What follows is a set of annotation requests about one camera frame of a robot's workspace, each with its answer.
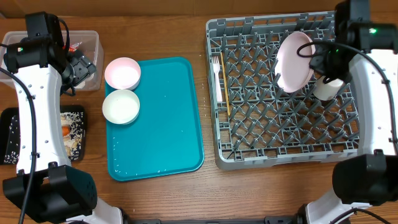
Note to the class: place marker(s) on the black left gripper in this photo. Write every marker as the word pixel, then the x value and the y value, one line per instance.
pixel 83 67

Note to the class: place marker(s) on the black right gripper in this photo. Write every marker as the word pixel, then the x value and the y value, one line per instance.
pixel 315 64

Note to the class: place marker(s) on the red snack wrapper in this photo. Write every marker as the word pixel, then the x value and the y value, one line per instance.
pixel 74 47

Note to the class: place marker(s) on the white cup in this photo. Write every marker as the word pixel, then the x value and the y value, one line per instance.
pixel 327 91

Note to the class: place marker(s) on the large pink plate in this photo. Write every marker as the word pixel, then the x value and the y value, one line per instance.
pixel 294 70

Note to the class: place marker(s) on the pink bowl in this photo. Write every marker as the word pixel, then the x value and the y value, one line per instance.
pixel 123 73

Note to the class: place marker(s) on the wooden chopstick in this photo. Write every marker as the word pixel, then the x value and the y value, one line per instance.
pixel 225 85

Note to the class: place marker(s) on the white plastic fork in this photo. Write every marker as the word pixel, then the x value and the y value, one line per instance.
pixel 216 69

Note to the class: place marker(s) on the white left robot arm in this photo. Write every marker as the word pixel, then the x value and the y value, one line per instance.
pixel 46 187

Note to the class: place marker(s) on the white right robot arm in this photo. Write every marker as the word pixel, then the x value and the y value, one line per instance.
pixel 364 53

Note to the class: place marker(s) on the black food waste tray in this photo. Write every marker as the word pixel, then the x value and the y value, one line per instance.
pixel 73 116

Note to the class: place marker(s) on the grey dishwasher rack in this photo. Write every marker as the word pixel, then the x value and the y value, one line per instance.
pixel 268 126

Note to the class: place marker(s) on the clear plastic bin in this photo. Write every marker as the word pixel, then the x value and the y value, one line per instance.
pixel 90 46

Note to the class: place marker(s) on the white bowl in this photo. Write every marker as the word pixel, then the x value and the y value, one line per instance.
pixel 121 107

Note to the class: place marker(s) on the orange carrot piece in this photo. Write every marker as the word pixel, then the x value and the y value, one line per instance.
pixel 65 130

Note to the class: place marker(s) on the teal plastic tray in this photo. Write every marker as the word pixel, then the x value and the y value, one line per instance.
pixel 166 138

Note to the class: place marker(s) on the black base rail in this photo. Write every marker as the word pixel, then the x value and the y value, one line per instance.
pixel 266 220

